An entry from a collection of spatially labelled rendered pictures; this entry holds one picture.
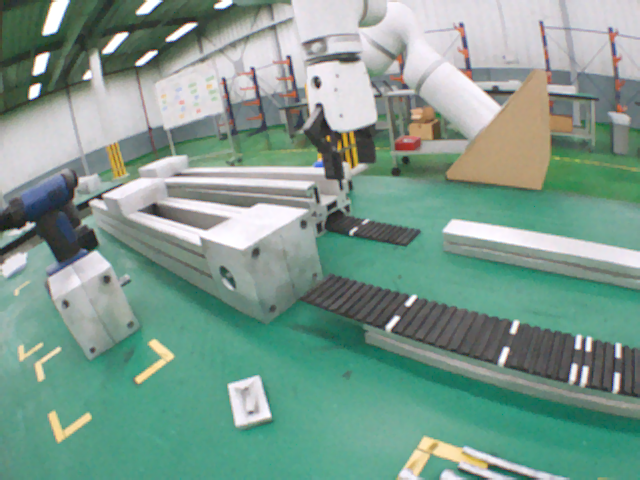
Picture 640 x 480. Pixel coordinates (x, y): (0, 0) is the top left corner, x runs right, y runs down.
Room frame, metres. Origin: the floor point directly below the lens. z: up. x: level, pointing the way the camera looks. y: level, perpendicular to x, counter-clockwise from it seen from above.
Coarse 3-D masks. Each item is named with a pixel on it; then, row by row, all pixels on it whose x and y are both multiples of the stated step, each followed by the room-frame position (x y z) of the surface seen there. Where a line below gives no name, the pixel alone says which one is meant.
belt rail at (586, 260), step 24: (456, 240) 0.36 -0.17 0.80; (480, 240) 0.33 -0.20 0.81; (504, 240) 0.31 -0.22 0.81; (528, 240) 0.30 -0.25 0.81; (552, 240) 0.28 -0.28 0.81; (576, 240) 0.27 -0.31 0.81; (528, 264) 0.29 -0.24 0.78; (552, 264) 0.26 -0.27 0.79; (576, 264) 0.25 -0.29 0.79; (600, 264) 0.22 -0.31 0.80; (624, 264) 0.20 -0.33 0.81
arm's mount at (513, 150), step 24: (528, 96) 0.52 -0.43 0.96; (504, 120) 0.56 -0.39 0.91; (528, 120) 0.52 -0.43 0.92; (480, 144) 0.60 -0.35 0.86; (504, 144) 0.56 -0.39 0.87; (528, 144) 0.53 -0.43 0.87; (456, 168) 0.64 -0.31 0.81; (480, 168) 0.60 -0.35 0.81; (504, 168) 0.56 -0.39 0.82; (528, 168) 0.53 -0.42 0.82
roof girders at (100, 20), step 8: (112, 0) 7.63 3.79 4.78; (120, 0) 7.38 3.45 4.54; (104, 8) 8.08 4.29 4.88; (112, 8) 7.63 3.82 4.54; (104, 16) 8.13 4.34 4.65; (96, 24) 8.67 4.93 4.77; (88, 32) 9.05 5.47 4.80; (96, 32) 8.69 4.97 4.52; (96, 40) 8.96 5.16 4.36; (80, 48) 10.17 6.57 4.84; (80, 56) 10.15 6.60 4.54; (72, 64) 11.28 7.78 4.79; (72, 72) 11.50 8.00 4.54
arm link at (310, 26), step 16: (304, 0) 0.45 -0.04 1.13; (320, 0) 0.45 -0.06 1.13; (336, 0) 0.45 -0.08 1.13; (352, 0) 0.46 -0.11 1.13; (304, 16) 0.46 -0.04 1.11; (320, 16) 0.45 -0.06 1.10; (336, 16) 0.45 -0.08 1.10; (352, 16) 0.46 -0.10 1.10; (304, 32) 0.46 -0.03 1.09; (320, 32) 0.45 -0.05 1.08; (336, 32) 0.44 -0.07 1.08; (352, 32) 0.45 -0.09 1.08
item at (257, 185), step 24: (216, 168) 0.84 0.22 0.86; (240, 168) 0.76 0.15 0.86; (264, 168) 0.70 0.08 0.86; (288, 168) 0.65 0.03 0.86; (312, 168) 0.61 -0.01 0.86; (168, 192) 0.87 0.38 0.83; (192, 192) 0.76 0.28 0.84; (216, 192) 0.68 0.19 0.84; (240, 192) 0.63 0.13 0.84; (264, 192) 0.56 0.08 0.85; (288, 192) 0.52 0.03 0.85; (312, 192) 0.50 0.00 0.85; (336, 192) 0.55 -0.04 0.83; (312, 216) 0.51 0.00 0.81
